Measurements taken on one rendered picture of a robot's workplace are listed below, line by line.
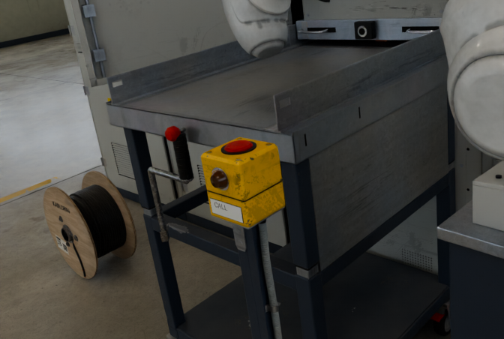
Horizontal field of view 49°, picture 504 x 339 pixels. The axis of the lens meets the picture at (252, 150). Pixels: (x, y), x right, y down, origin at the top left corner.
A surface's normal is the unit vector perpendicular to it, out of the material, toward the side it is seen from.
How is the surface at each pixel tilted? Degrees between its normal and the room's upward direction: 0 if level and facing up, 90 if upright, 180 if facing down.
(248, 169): 90
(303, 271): 90
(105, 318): 0
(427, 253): 90
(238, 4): 76
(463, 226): 0
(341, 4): 90
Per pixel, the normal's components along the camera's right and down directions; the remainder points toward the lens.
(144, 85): 0.71, 0.14
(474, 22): -0.84, 0.09
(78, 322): -0.14, -0.93
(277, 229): -0.69, 0.33
